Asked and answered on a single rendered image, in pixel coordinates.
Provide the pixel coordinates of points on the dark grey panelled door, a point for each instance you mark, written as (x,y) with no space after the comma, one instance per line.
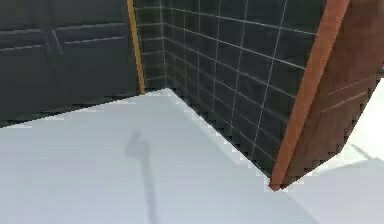
(66,60)

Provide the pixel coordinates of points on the brown wooden door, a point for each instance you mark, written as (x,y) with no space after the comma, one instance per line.
(336,93)

